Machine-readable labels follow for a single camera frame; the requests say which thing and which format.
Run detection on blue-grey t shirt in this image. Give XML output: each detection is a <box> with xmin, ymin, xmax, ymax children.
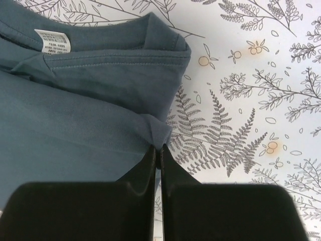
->
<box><xmin>1</xmin><ymin>1</ymin><xmax>191</xmax><ymax>207</ymax></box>

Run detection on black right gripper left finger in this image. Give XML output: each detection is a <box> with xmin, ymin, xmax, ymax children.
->
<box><xmin>1</xmin><ymin>147</ymin><xmax>156</xmax><ymax>240</ymax></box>

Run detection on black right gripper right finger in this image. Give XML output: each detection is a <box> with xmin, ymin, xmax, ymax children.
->
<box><xmin>159</xmin><ymin>146</ymin><xmax>307</xmax><ymax>241</ymax></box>

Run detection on floral table mat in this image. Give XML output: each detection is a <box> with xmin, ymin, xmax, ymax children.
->
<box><xmin>21</xmin><ymin>1</ymin><xmax>320</xmax><ymax>240</ymax></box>

